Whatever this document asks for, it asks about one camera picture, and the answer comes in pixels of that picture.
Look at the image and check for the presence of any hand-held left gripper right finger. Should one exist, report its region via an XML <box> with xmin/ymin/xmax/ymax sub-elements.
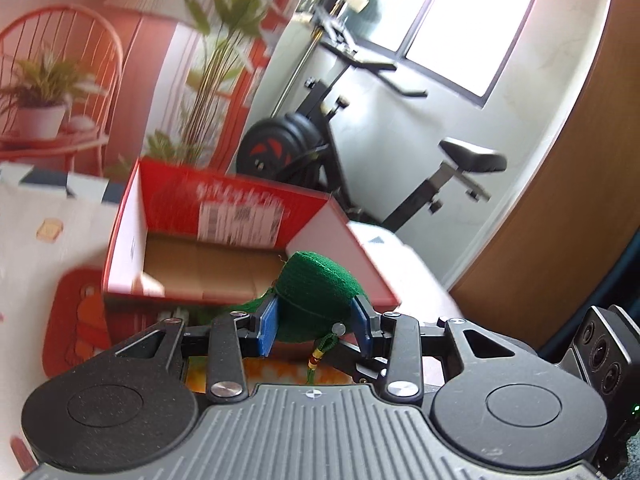
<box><xmin>332</xmin><ymin>295</ymin><xmax>532</xmax><ymax>402</ymax></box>

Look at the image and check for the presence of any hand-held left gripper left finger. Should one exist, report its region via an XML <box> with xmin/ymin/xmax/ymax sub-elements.
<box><xmin>115</xmin><ymin>294</ymin><xmax>282</xmax><ymax>402</ymax></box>

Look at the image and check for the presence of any green felt plush with tassel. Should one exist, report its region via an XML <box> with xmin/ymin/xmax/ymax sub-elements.
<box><xmin>234</xmin><ymin>251</ymin><xmax>369</xmax><ymax>386</ymax></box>

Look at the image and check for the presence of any red strawberry cardboard box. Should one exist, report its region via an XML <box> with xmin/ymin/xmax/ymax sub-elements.
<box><xmin>101</xmin><ymin>156</ymin><xmax>401</xmax><ymax>322</ymax></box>

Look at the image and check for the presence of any wooden panel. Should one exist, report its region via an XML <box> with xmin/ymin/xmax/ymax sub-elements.
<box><xmin>449</xmin><ymin>0</ymin><xmax>640</xmax><ymax>358</ymax></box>

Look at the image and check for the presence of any black exercise bike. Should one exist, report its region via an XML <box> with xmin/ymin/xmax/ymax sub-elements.
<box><xmin>235</xmin><ymin>0</ymin><xmax>509</xmax><ymax>234</ymax></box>

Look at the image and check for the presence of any printed blanket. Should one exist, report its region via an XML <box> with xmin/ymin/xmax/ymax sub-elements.
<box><xmin>0</xmin><ymin>162</ymin><xmax>453</xmax><ymax>480</ymax></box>

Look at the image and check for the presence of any window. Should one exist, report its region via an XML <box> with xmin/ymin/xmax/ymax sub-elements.
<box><xmin>350</xmin><ymin>0</ymin><xmax>552</xmax><ymax>109</ymax></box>

